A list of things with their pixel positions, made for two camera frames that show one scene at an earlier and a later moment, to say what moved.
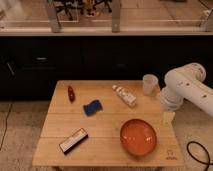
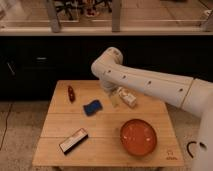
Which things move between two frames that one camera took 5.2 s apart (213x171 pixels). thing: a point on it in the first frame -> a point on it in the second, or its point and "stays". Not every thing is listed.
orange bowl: [138, 137] stays
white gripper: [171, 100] -> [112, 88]
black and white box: [68, 144] stays
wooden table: [106, 125] stays
